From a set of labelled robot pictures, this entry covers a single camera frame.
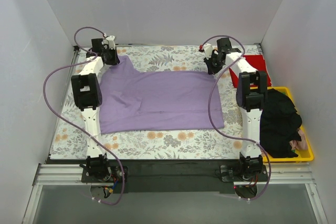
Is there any folded red t shirt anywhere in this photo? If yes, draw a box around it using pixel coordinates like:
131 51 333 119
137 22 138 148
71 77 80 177
229 55 272 88

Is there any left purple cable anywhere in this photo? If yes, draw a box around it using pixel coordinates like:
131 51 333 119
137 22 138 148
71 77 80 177
43 26 125 206

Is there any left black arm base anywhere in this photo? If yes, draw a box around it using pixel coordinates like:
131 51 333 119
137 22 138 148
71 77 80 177
79 164 122 183

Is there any black clothes pile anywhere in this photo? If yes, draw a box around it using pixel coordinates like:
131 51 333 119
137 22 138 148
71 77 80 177
260 89 302 158

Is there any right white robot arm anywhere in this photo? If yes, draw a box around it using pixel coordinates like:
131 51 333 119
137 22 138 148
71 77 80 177
199 35 267 181

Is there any yellow plastic tray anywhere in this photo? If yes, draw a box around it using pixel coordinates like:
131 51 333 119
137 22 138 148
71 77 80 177
267 87 314 163

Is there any lavender t shirt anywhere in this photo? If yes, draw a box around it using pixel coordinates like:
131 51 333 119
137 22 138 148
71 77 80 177
99 56 224 134

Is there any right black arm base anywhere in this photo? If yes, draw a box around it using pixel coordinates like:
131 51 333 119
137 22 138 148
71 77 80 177
217 162 268 183

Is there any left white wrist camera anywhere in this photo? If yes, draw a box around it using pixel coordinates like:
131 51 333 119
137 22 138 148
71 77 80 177
102 35 116 50

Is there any pink garment in tray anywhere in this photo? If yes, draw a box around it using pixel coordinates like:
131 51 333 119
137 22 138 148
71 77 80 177
289 129 308 151

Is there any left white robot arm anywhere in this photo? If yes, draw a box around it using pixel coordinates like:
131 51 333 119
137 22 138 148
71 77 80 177
71 35 120 164

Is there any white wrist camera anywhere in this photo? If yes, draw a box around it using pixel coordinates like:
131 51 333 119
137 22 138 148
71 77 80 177
199 43 214 59
102 35 116 50

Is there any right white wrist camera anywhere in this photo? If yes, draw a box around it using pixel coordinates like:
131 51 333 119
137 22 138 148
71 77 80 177
199 43 214 59

